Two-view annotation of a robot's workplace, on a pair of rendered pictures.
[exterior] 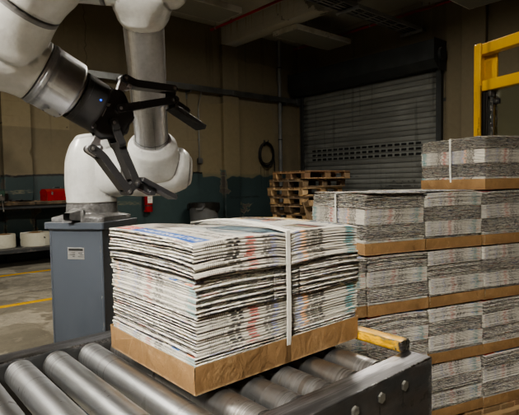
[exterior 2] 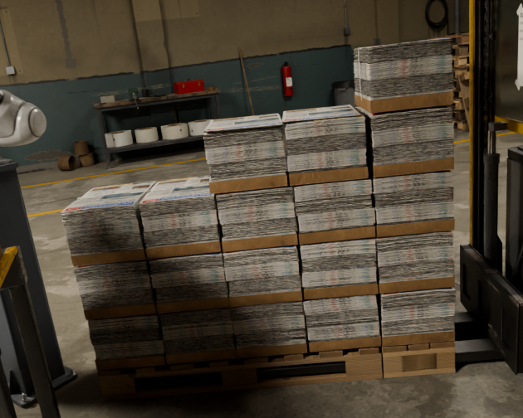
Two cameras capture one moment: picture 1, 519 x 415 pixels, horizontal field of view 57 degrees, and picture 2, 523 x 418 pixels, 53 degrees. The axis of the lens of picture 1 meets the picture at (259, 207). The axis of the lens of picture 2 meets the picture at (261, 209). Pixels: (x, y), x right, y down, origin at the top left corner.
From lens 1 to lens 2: 1.39 m
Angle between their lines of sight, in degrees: 29
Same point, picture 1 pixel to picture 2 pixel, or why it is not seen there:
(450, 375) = (333, 312)
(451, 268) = (326, 203)
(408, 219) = (263, 154)
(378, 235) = (225, 172)
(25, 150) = (159, 43)
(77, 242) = not seen: outside the picture
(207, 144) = (355, 10)
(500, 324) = (403, 264)
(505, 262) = (409, 196)
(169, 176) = (9, 132)
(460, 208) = (337, 138)
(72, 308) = not seen: outside the picture
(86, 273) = not seen: outside the picture
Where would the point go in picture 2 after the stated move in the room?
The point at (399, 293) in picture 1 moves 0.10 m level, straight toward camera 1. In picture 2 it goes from (258, 230) to (240, 238)
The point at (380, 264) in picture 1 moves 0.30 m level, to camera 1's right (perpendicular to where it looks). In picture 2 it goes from (232, 201) to (308, 202)
